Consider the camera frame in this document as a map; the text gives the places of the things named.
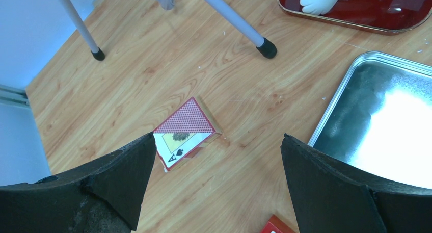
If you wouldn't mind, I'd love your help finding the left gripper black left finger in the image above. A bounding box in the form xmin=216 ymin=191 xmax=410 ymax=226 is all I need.
xmin=1 ymin=133 xmax=156 ymax=232

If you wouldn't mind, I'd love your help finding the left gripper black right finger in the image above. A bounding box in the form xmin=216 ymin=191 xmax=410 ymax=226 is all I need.
xmin=281 ymin=134 xmax=431 ymax=232

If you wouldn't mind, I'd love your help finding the red lacquer tray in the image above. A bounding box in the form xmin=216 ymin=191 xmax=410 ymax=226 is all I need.
xmin=277 ymin=0 xmax=431 ymax=35

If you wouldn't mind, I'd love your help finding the red small box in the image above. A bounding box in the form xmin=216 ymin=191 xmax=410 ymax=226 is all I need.
xmin=260 ymin=215 xmax=295 ymax=233

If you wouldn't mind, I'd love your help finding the silver tin lid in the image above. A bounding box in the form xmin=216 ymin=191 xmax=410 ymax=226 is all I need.
xmin=308 ymin=51 xmax=431 ymax=189

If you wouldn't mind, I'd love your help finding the pink white card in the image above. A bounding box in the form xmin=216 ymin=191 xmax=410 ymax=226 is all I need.
xmin=153 ymin=96 xmax=223 ymax=173

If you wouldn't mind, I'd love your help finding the grey tripod stand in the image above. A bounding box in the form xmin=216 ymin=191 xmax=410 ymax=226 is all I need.
xmin=59 ymin=0 xmax=277 ymax=61

